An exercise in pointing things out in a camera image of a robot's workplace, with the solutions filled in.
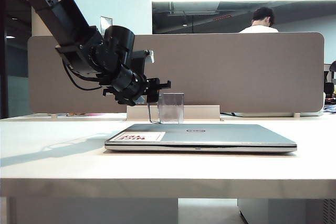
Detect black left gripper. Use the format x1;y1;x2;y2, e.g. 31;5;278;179
102;66;172;107

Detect transparent grey water cup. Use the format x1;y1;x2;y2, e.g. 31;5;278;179
148;92;185;125

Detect white red laptop sticker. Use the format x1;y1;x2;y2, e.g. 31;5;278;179
113;131;166;143

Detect silver Dell laptop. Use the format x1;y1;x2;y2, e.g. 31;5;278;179
104;123;298;154

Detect grey-brown desk divider panel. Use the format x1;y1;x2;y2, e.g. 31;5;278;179
27;31;326;115

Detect pink orange flat items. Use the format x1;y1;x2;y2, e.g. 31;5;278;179
65;113;106;118

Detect white flat object behind divider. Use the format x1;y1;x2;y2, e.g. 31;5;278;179
232;111;324;118

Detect person in white shirt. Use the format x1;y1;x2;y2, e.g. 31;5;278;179
238;6;279;34

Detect white desk support panel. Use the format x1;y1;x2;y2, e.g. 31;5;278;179
7;197;180;224

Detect person in yellow shirt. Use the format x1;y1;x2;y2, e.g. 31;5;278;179
325;60;336;99

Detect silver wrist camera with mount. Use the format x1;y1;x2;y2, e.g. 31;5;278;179
130;49;155;78

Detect beige cable tray flap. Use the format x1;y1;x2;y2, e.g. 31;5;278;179
127;105;221;122

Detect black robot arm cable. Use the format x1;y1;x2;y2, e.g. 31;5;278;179
62;61;106;92

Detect white wall notice paper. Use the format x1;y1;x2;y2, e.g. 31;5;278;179
100;16;114;32

